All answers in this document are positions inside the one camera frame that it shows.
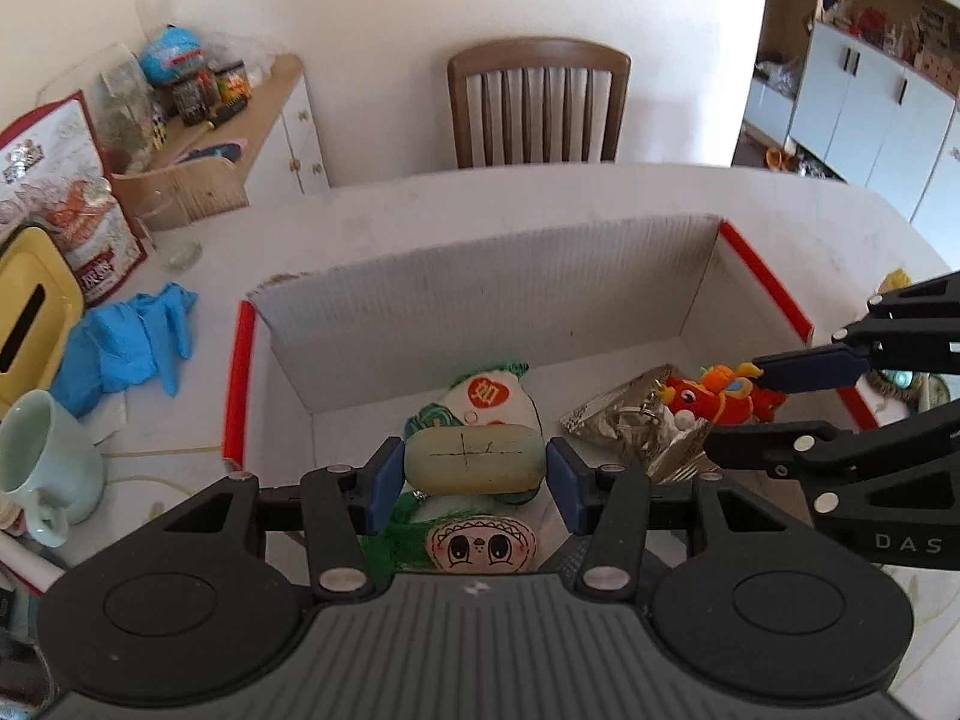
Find light wooden chair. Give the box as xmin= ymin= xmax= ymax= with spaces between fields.
xmin=111 ymin=156 xmax=250 ymax=230

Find green soap bar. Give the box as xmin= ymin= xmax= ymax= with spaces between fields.
xmin=403 ymin=424 xmax=547 ymax=497

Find blue rubber gloves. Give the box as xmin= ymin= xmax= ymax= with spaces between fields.
xmin=51 ymin=283 xmax=200 ymax=417

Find dark wooden chair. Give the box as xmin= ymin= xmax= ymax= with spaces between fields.
xmin=448 ymin=37 xmax=632 ymax=170

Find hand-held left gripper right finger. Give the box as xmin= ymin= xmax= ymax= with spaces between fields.
xmin=546 ymin=435 xmax=800 ymax=605

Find blue globe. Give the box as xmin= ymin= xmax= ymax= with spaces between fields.
xmin=141 ymin=25 xmax=207 ymax=87

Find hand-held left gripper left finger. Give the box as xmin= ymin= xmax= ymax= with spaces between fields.
xmin=161 ymin=435 xmax=407 ymax=605

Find rolled white paper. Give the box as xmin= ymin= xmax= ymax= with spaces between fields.
xmin=0 ymin=532 xmax=65 ymax=597

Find red white snack bag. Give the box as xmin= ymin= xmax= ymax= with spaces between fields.
xmin=0 ymin=90 xmax=151 ymax=308

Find mint green mug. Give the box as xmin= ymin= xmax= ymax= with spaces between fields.
xmin=0 ymin=390 xmax=106 ymax=548

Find grey plastic bag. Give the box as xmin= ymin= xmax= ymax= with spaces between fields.
xmin=754 ymin=56 xmax=803 ymax=91

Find white green dumpling plush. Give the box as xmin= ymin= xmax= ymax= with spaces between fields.
xmin=405 ymin=366 xmax=541 ymax=511

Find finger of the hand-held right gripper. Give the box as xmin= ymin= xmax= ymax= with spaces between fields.
xmin=703 ymin=399 xmax=960 ymax=531
xmin=752 ymin=272 xmax=960 ymax=395

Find drinking glass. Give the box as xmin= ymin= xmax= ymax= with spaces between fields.
xmin=135 ymin=187 xmax=202 ymax=272

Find white wooden sideboard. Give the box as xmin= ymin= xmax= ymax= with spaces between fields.
xmin=154 ymin=52 xmax=331 ymax=200

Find large white wardrobe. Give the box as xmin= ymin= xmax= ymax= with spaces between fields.
xmin=742 ymin=0 xmax=960 ymax=222

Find pink cartoon face plush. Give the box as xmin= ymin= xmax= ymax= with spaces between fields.
xmin=360 ymin=491 xmax=541 ymax=593

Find red cardboard box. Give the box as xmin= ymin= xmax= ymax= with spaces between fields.
xmin=223 ymin=214 xmax=901 ymax=593

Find yellow tissue box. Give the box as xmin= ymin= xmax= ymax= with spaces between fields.
xmin=0 ymin=227 xmax=86 ymax=413

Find plastic wrapper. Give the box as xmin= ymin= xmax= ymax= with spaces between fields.
xmin=559 ymin=364 xmax=721 ymax=485

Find dark glass jar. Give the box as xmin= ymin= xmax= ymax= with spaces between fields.
xmin=172 ymin=71 xmax=215 ymax=128

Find orange label jar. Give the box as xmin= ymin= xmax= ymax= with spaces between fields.
xmin=214 ymin=60 xmax=252 ymax=106

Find red dragon toy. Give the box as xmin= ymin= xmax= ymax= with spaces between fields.
xmin=660 ymin=362 xmax=788 ymax=427

